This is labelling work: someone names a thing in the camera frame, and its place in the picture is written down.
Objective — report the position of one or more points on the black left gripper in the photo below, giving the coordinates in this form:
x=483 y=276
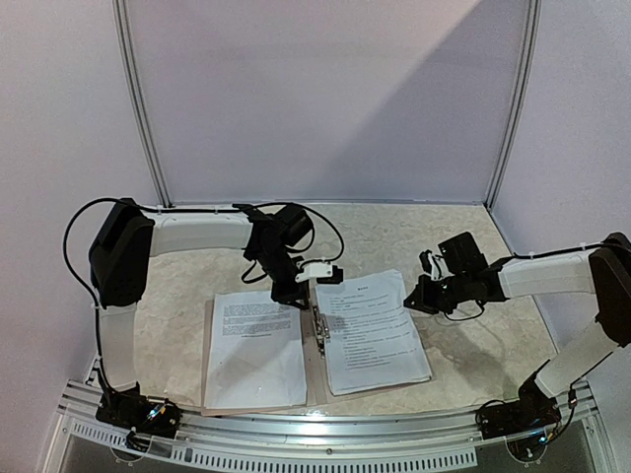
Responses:
x=286 y=296

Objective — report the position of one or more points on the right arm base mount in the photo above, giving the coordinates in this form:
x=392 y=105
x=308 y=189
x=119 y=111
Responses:
x=532 y=411

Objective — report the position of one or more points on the right aluminium frame post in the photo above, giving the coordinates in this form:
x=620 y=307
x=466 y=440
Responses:
x=517 y=102

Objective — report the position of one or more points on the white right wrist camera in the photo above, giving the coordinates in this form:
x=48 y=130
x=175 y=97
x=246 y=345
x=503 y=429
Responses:
x=433 y=265

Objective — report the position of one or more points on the white paper stack remainder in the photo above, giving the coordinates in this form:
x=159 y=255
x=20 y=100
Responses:
x=373 y=342

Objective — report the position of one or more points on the left aluminium frame post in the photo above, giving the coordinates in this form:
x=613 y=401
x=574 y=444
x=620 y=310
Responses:
x=130 y=69

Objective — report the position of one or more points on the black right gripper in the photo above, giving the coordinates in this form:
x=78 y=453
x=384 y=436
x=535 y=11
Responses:
x=428 y=292

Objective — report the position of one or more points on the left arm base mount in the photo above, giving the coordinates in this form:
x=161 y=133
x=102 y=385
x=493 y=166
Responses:
x=142 y=417

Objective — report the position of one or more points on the aluminium frame post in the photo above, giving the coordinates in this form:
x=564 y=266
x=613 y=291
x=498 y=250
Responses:
x=517 y=102
x=130 y=69

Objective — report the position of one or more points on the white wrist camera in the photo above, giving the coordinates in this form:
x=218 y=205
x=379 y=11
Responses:
x=321 y=272
x=433 y=265

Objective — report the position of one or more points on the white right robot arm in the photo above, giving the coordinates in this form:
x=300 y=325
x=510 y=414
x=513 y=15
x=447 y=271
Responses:
x=590 y=279

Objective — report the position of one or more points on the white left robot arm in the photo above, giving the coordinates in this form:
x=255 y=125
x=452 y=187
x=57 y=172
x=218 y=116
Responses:
x=130 y=237

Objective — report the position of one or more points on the metal folder clip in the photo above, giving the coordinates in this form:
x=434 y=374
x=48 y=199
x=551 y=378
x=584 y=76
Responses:
x=322 y=334

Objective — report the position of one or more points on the brown plastic folder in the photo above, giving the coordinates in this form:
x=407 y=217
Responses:
x=318 y=390

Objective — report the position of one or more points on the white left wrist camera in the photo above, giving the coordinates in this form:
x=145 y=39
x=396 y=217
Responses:
x=321 y=272

